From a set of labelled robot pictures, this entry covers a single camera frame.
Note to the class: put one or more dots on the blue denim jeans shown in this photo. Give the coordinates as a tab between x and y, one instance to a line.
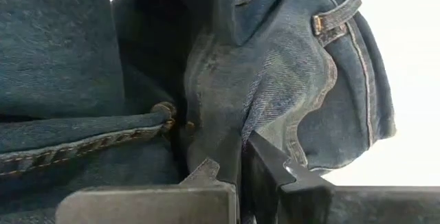
275	79

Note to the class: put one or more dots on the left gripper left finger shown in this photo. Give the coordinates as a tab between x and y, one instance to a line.
148	207

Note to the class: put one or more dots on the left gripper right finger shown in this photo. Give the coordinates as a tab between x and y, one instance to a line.
309	203

